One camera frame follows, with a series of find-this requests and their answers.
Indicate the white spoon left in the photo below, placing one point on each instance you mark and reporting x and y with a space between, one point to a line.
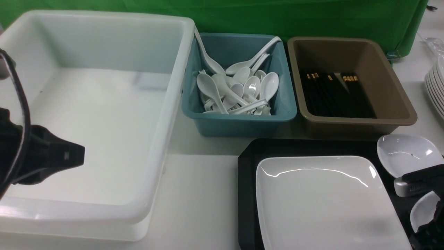
209 88

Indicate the pile of black chopsticks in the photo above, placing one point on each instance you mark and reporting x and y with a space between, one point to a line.
335 95

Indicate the long white spoon top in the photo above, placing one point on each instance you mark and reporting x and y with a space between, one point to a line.
231 70

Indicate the brown plastic bin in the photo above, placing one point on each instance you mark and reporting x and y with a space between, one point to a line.
367 60

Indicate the clear plastic wrap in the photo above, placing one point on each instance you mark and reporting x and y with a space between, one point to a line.
435 45

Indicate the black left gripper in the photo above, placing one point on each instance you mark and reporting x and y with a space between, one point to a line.
45 155

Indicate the white soup spoon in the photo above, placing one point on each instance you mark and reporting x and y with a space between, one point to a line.
212 65

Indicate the stack of white plates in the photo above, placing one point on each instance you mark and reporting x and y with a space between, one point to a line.
434 81

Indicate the white bowl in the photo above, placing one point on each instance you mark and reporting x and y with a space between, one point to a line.
400 154
423 211

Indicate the teal plastic bin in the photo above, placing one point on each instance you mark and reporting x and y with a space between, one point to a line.
228 49

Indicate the white spoon right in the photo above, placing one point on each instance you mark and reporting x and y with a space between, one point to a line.
269 86

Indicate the large white plastic tub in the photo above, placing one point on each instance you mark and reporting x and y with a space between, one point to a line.
111 82

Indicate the white square rice plate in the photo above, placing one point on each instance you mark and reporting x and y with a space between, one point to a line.
325 203

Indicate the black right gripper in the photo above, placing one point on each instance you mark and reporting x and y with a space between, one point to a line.
428 236

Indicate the black serving tray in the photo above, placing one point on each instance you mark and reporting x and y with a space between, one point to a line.
249 236

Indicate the green cloth backdrop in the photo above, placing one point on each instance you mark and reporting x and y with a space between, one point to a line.
392 24

